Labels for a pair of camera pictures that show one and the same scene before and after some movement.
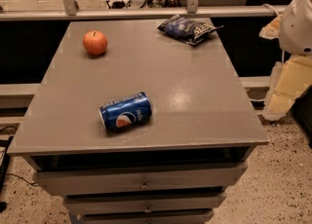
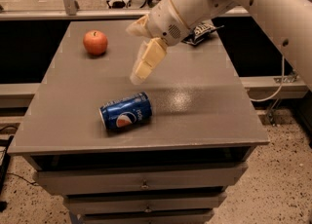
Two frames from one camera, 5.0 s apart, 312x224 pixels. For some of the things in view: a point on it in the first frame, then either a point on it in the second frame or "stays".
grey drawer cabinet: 174,168 stays
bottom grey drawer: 147,216 stays
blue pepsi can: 127,112 stays
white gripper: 297,28 to 163,19
